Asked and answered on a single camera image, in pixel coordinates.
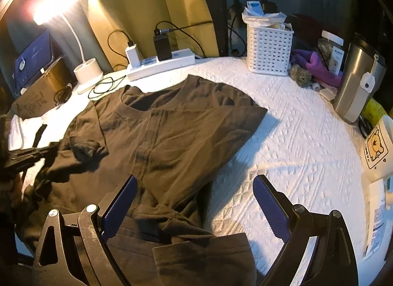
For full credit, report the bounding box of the blue screen tablet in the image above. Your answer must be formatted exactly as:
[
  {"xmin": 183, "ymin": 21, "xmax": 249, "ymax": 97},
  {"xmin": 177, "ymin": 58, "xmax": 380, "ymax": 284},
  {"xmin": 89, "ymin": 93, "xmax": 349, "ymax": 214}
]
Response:
[{"xmin": 14, "ymin": 29, "xmax": 57, "ymax": 90}]

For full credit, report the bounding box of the white smooth cloth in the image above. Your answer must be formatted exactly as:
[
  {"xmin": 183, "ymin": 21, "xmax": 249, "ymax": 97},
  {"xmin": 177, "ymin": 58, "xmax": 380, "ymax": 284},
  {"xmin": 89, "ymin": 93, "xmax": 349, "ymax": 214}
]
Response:
[{"xmin": 8, "ymin": 114, "xmax": 46, "ymax": 153}]

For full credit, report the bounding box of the steel tumbler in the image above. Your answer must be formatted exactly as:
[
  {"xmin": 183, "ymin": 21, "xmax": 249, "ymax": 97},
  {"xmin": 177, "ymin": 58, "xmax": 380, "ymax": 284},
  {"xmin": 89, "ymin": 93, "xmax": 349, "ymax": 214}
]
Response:
[{"xmin": 333, "ymin": 32, "xmax": 387, "ymax": 124}]

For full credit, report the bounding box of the white labelled bottle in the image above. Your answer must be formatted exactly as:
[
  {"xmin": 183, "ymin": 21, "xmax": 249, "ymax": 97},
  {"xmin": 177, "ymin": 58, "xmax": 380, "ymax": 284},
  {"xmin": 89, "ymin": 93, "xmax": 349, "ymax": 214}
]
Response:
[{"xmin": 365, "ymin": 178, "xmax": 388, "ymax": 257}]

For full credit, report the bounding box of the coiled black cable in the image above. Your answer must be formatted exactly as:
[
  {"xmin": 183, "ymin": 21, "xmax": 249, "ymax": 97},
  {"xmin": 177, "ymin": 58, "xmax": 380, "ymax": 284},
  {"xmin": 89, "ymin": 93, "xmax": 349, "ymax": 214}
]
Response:
[{"xmin": 88, "ymin": 77, "xmax": 124, "ymax": 101}]

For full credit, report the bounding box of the grey fuzzy lump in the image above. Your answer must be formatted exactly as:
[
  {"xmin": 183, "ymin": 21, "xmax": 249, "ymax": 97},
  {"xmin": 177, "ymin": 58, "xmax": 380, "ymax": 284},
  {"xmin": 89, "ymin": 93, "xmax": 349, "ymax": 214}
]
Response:
[{"xmin": 290, "ymin": 65, "xmax": 314, "ymax": 87}]

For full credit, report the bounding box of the yellow curtain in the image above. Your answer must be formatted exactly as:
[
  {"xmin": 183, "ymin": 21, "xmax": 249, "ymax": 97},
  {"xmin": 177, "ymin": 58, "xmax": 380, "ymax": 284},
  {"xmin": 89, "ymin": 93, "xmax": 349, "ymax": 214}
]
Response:
[{"xmin": 68, "ymin": 0, "xmax": 220, "ymax": 73}]

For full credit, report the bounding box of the white plastic basket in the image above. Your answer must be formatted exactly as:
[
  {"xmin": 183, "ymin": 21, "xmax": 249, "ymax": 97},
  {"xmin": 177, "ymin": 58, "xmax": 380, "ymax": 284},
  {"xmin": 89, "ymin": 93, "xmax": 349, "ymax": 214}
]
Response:
[{"xmin": 242, "ymin": 9, "xmax": 294, "ymax": 76}]

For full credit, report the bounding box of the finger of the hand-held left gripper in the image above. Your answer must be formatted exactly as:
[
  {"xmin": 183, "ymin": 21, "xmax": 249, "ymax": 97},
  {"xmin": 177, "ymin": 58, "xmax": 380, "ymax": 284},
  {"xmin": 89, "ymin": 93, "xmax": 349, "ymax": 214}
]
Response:
[{"xmin": 4, "ymin": 145, "xmax": 57, "ymax": 168}]

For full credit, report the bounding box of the black strap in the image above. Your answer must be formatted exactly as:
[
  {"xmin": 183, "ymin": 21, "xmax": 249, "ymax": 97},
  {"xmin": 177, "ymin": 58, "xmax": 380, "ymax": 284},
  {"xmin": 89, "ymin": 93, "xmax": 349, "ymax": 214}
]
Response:
[{"xmin": 32, "ymin": 124, "xmax": 48, "ymax": 148}]

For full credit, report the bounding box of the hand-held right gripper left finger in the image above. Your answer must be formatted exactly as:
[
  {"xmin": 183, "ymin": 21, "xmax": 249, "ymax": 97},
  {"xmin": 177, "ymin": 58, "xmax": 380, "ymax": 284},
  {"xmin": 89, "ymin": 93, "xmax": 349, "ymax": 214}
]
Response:
[{"xmin": 32, "ymin": 175, "xmax": 139, "ymax": 286}]

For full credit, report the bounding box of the bundled black cable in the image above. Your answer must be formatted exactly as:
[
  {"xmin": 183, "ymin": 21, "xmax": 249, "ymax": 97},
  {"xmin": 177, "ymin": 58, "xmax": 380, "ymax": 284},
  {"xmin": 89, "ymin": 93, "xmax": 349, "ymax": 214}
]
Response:
[{"xmin": 54, "ymin": 85, "xmax": 73, "ymax": 106}]

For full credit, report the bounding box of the white power strip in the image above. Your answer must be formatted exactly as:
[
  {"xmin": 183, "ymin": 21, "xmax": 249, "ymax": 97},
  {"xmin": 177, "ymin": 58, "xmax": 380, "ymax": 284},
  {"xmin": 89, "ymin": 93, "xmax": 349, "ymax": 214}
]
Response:
[{"xmin": 126, "ymin": 49, "xmax": 196, "ymax": 82}]

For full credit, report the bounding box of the black charger adapter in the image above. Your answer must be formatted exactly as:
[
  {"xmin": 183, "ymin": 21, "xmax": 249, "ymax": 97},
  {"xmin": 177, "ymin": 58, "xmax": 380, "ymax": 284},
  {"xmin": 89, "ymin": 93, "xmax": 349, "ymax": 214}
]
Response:
[{"xmin": 153, "ymin": 29, "xmax": 172, "ymax": 61}]

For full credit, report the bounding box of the white desk lamp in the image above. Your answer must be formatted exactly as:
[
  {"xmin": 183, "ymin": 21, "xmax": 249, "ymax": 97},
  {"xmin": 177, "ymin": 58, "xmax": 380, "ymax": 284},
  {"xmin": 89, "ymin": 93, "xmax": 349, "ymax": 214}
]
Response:
[{"xmin": 32, "ymin": 0, "xmax": 103, "ymax": 94}]

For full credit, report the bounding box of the white blue box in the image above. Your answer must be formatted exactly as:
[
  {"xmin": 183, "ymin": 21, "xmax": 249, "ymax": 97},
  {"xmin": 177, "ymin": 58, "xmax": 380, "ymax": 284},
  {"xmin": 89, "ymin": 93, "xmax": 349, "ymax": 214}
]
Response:
[{"xmin": 246, "ymin": 1, "xmax": 265, "ymax": 18}]

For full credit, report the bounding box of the purple cloth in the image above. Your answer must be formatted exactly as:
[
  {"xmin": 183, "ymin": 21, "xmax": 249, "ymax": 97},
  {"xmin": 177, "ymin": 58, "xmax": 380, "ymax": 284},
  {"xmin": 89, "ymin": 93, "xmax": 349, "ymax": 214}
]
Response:
[{"xmin": 290, "ymin": 49, "xmax": 343, "ymax": 88}]

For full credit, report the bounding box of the white charger adapter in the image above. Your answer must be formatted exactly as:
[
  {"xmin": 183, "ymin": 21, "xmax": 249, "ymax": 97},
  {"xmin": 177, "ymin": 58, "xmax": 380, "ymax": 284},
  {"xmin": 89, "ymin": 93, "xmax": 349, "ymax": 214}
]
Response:
[{"xmin": 125, "ymin": 40, "xmax": 142, "ymax": 67}]

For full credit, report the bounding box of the clear jar white lid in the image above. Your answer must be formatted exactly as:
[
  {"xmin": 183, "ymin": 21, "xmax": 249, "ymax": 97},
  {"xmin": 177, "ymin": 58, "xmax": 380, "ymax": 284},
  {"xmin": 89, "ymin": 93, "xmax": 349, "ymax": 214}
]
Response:
[{"xmin": 318, "ymin": 30, "xmax": 344, "ymax": 75}]

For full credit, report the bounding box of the yellow packet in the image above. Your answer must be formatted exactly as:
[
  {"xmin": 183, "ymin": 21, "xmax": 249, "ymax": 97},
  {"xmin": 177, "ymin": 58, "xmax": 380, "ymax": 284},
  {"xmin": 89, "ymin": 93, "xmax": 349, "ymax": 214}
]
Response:
[{"xmin": 364, "ymin": 98, "xmax": 384, "ymax": 127}]

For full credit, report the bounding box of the brown cardboard box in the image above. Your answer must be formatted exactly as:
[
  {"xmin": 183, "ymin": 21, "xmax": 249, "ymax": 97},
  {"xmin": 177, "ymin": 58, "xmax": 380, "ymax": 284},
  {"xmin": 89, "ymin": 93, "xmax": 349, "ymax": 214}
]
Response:
[{"xmin": 11, "ymin": 57, "xmax": 74, "ymax": 119}]

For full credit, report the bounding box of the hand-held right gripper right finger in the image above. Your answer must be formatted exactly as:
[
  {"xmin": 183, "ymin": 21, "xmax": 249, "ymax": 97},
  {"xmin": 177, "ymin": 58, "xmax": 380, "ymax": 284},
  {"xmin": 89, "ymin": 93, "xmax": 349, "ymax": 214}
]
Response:
[{"xmin": 252, "ymin": 175, "xmax": 360, "ymax": 286}]

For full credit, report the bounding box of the white packet with label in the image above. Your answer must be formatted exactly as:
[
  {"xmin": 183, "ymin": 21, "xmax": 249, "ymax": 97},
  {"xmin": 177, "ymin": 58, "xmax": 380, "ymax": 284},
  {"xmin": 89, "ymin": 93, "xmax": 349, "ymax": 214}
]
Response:
[{"xmin": 361, "ymin": 115, "xmax": 393, "ymax": 207}]

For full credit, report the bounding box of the dark brown t-shirt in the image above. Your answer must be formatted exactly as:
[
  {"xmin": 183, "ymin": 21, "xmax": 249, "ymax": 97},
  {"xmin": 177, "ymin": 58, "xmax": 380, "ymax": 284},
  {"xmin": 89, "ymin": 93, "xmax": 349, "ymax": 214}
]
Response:
[{"xmin": 15, "ymin": 75, "xmax": 268, "ymax": 286}]

